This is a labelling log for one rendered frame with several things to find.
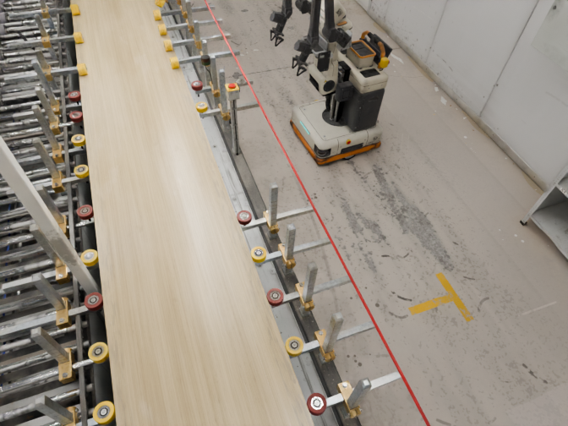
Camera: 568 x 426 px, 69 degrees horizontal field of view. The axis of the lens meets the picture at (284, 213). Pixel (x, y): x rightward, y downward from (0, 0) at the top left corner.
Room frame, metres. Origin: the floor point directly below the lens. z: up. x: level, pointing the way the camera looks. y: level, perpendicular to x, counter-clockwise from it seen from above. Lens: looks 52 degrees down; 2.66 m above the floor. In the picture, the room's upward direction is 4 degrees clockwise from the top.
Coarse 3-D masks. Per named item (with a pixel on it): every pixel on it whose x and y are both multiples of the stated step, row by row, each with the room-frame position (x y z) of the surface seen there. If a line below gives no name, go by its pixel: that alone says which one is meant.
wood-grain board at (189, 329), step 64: (128, 0) 3.70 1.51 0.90; (128, 64) 2.70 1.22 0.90; (128, 128) 1.99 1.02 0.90; (192, 128) 2.03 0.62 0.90; (128, 192) 1.47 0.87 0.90; (192, 192) 1.50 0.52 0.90; (128, 256) 1.05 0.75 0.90; (192, 256) 1.08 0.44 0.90; (128, 320) 0.73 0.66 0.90; (192, 320) 0.74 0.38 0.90; (256, 320) 0.76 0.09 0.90; (128, 384) 0.46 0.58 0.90; (192, 384) 0.48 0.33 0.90; (256, 384) 0.49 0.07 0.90
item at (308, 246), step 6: (318, 240) 1.27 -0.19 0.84; (324, 240) 1.27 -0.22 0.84; (300, 246) 1.22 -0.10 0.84; (306, 246) 1.22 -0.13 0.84; (312, 246) 1.23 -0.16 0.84; (318, 246) 1.24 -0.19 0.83; (276, 252) 1.17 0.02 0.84; (294, 252) 1.18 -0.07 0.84; (300, 252) 1.20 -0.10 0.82; (270, 258) 1.13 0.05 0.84; (276, 258) 1.15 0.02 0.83; (258, 264) 1.10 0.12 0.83
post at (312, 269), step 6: (312, 264) 0.92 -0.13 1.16; (306, 270) 0.92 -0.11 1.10; (312, 270) 0.90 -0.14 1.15; (306, 276) 0.92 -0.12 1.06; (312, 276) 0.90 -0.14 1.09; (306, 282) 0.91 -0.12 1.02; (312, 282) 0.90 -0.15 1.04; (306, 288) 0.90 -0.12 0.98; (312, 288) 0.90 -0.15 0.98; (306, 294) 0.89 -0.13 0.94; (312, 294) 0.90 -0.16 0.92; (306, 300) 0.89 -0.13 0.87; (306, 312) 0.90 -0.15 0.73
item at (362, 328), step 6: (366, 324) 0.82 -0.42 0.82; (372, 324) 0.82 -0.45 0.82; (342, 330) 0.78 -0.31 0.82; (348, 330) 0.78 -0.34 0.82; (354, 330) 0.78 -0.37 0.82; (360, 330) 0.78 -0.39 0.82; (366, 330) 0.79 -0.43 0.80; (342, 336) 0.75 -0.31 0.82; (348, 336) 0.76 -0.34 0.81; (312, 342) 0.71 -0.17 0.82; (318, 342) 0.71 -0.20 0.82; (306, 348) 0.68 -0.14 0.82; (312, 348) 0.68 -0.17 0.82; (300, 354) 0.66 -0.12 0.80
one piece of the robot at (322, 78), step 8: (320, 16) 2.98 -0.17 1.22; (320, 24) 2.96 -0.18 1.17; (336, 24) 2.86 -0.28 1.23; (344, 24) 2.86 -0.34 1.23; (320, 32) 2.97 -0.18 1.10; (328, 48) 2.88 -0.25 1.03; (336, 56) 2.92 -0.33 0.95; (312, 64) 3.02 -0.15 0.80; (336, 64) 2.89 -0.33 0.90; (312, 72) 2.94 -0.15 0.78; (320, 72) 2.91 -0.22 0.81; (328, 72) 2.85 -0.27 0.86; (336, 72) 2.88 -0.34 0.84; (320, 80) 2.82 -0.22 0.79; (328, 80) 2.85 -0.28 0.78; (336, 80) 2.89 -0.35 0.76; (320, 88) 2.83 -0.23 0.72; (328, 88) 2.85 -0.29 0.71
